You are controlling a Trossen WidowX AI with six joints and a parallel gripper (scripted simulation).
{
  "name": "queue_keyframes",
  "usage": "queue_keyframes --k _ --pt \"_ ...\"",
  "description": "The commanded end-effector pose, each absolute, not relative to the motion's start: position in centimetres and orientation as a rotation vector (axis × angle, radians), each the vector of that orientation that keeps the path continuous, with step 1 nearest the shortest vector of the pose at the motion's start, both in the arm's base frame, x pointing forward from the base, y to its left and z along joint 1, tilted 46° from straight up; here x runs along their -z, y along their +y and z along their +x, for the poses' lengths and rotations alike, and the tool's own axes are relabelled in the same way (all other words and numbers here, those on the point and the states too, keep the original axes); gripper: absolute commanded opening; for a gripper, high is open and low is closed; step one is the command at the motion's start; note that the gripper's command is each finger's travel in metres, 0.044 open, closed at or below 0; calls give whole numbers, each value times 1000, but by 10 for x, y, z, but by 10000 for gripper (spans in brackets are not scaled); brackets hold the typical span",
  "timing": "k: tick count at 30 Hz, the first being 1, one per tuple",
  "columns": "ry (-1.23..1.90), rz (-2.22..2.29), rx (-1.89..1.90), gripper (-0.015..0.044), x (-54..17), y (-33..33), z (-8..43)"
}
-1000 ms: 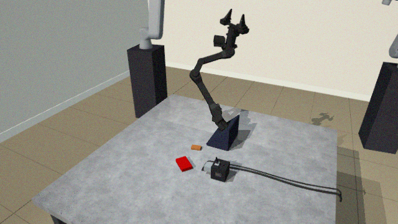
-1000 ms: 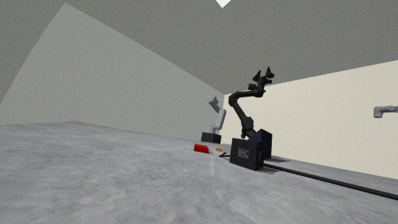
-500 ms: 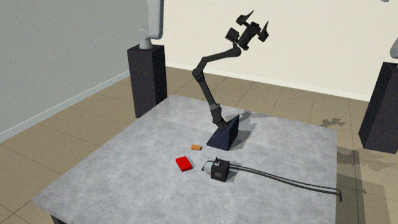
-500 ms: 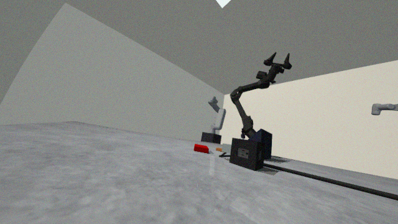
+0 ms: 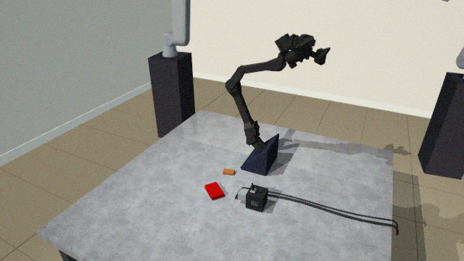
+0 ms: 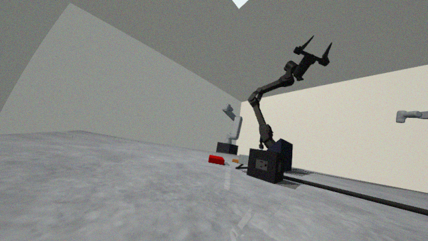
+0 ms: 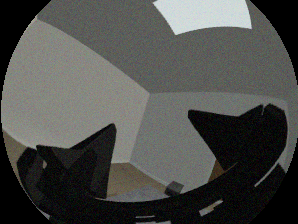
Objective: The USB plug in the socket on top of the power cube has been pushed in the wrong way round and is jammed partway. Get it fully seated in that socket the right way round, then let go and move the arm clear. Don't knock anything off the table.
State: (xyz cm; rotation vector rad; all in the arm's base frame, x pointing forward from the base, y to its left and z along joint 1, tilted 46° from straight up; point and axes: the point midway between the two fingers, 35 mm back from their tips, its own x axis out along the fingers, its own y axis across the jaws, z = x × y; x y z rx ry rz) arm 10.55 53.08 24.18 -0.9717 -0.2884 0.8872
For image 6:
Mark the red rectangular block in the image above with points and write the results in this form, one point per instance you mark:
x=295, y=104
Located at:
x=217, y=160

